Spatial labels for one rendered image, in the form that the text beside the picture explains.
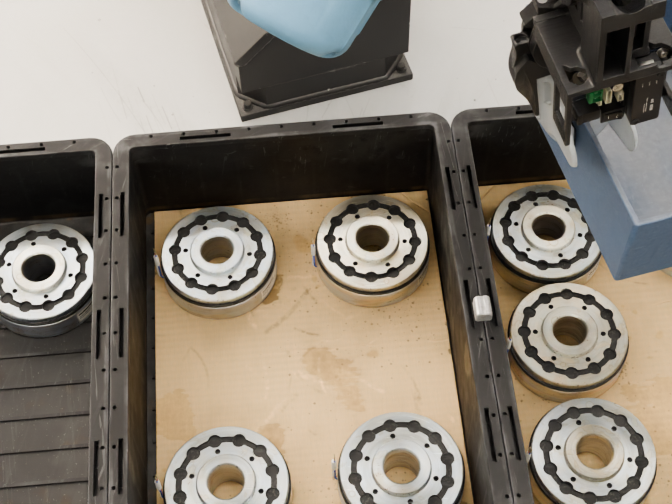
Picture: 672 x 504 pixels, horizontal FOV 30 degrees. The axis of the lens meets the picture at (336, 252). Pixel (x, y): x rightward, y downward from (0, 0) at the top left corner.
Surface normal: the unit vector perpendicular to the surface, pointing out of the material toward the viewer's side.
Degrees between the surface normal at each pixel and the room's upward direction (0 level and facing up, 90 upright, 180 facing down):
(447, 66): 0
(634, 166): 1
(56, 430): 0
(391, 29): 90
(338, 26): 75
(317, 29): 66
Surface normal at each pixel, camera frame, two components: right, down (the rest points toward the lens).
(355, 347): -0.01, -0.53
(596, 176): -0.96, 0.23
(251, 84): 0.29, 0.81
